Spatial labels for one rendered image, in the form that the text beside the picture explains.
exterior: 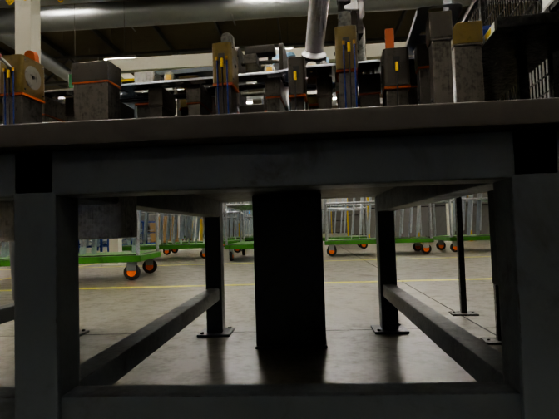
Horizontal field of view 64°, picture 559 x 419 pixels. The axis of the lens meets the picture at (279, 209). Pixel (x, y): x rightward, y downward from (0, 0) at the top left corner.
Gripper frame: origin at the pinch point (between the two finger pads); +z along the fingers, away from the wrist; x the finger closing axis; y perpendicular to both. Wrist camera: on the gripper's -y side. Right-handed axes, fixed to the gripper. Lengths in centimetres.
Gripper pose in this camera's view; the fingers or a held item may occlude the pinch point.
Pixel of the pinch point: (362, 31)
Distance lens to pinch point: 151.9
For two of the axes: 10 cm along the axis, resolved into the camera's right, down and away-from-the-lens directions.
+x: -1.5, -0.4, -9.9
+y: -9.9, 0.6, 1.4
